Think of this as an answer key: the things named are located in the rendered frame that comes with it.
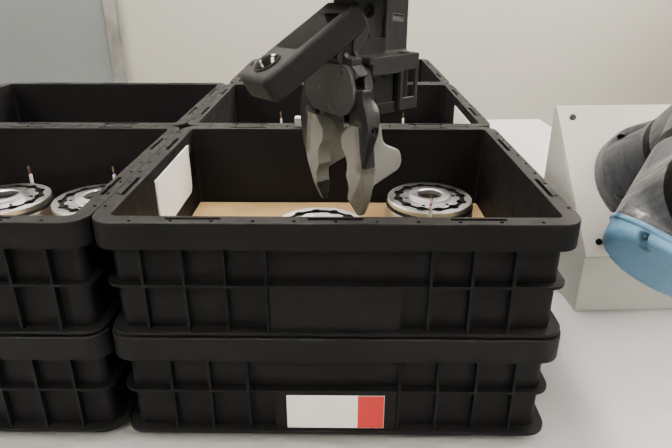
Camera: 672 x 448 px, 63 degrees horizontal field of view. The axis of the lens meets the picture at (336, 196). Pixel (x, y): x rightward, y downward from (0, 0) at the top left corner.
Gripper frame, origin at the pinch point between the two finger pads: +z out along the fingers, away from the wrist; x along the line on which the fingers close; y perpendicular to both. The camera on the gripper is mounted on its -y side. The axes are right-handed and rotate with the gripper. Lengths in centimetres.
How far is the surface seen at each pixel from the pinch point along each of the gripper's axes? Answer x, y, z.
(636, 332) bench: -18.4, 32.9, 20.7
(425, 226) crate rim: -13.6, -1.7, -2.2
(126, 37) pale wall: 324, 87, 18
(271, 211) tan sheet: 15.8, 1.9, 7.7
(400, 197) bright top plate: 3.6, 12.8, 4.5
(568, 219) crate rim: -20.1, 7.9, -2.4
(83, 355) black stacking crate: 4.7, -24.5, 10.5
